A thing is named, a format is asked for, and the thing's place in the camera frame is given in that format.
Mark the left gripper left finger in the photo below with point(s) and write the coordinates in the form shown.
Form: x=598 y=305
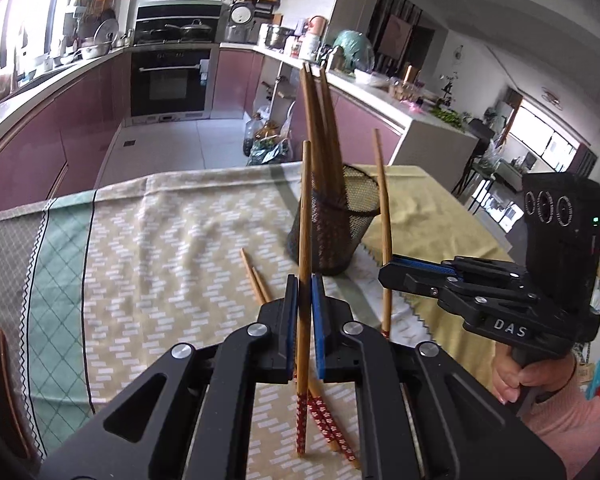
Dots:
x=188 y=416

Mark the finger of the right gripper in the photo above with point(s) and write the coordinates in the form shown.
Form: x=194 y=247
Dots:
x=420 y=282
x=462 y=267

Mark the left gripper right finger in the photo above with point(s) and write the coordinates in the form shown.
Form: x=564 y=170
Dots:
x=421 y=414

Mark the dark wooden chopstick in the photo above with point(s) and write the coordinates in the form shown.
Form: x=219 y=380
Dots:
x=316 y=403

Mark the person's right hand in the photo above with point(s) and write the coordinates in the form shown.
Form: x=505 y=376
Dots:
x=508 y=377

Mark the yellow cloth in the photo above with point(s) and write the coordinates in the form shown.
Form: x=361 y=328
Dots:
x=427 y=223

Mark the black mesh utensil holder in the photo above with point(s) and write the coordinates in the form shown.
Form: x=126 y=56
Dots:
x=328 y=228

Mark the patterned beige tablecloth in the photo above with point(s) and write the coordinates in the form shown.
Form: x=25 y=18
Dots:
x=95 y=286

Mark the bag of green vegetables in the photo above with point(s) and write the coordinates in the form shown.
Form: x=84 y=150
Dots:
x=268 y=150

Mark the pink thermos jug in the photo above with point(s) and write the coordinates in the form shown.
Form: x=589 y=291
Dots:
x=312 y=41

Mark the steel stock pot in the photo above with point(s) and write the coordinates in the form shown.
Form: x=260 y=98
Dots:
x=277 y=36

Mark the white rice cooker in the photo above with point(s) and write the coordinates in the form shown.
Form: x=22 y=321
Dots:
x=239 y=22

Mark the black built-in oven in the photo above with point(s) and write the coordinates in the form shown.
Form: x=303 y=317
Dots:
x=170 y=82

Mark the black wok on stove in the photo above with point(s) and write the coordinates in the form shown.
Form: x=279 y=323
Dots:
x=195 y=31

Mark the black camera box right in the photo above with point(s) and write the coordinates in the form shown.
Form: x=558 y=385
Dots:
x=562 y=215

